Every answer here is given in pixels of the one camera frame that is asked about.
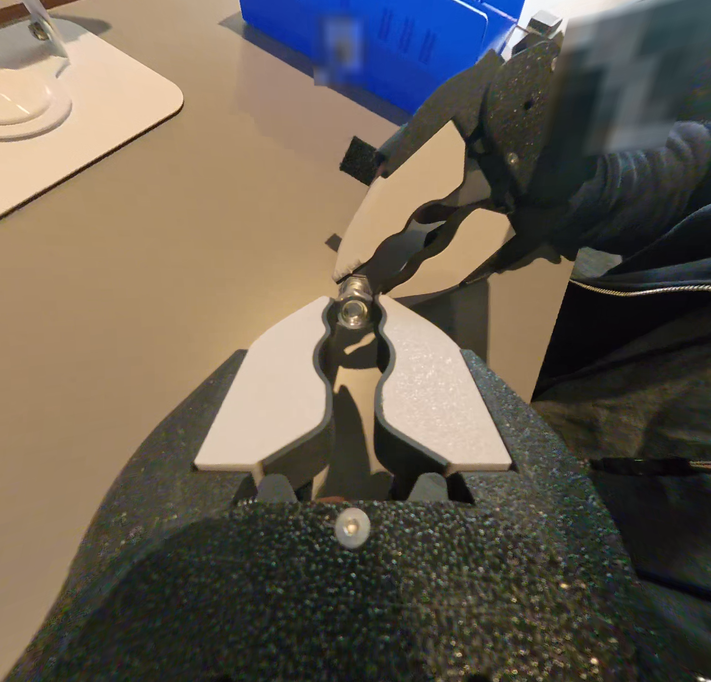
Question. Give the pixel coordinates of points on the white sign stand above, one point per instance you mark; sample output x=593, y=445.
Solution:
x=111, y=98

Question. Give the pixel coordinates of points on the steel hex bolt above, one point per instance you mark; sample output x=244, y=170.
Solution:
x=358, y=288

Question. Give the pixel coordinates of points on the steel hex nut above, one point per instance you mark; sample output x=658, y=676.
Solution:
x=371, y=316

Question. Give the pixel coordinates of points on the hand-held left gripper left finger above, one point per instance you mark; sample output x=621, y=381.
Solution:
x=266, y=398

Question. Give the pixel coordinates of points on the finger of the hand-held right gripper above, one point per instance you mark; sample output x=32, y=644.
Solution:
x=466, y=248
x=400, y=193

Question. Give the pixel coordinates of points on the large blue plastic bin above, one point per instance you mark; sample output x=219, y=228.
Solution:
x=277, y=15

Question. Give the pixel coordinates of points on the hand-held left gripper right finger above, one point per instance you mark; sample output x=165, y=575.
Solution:
x=444, y=398

